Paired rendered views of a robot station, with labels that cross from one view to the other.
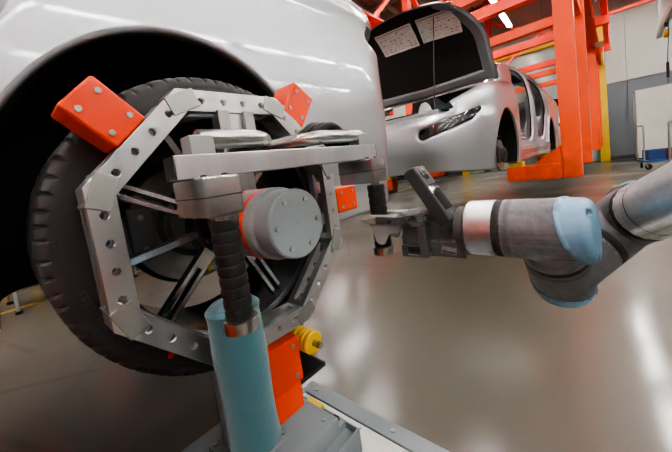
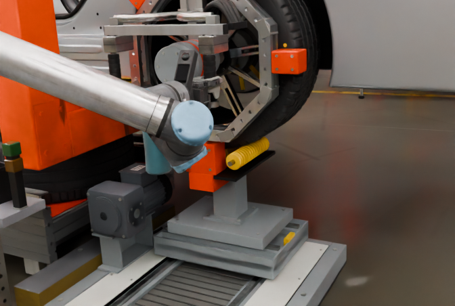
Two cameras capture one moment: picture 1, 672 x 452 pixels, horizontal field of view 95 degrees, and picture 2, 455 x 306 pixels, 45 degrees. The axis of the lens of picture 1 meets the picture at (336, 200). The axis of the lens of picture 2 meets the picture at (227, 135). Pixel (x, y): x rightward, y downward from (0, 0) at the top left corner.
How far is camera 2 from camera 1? 1.63 m
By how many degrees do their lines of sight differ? 75
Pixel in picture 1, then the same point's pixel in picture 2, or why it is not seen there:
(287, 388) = (202, 172)
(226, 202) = (109, 47)
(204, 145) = (114, 22)
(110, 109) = not seen: outside the picture
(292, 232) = (166, 70)
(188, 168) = (107, 31)
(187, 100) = not seen: outside the picture
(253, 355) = not seen: hidden behind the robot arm
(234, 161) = (124, 30)
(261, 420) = (149, 156)
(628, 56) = not seen: outside the picture
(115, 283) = (133, 70)
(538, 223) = not seen: hidden behind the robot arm
